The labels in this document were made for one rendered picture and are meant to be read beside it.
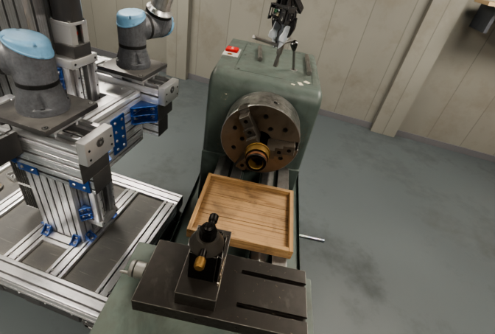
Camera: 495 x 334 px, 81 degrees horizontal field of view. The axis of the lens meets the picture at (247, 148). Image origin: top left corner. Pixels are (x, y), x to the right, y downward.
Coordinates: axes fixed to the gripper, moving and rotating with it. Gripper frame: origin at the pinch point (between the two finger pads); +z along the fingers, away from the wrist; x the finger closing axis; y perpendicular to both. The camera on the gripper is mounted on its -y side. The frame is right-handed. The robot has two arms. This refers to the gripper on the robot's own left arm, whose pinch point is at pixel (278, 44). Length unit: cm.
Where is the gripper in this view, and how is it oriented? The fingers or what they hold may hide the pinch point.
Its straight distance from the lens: 116.7
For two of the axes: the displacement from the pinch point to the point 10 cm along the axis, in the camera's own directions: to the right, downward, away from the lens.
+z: -2.3, 7.9, 5.7
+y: -5.2, 3.9, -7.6
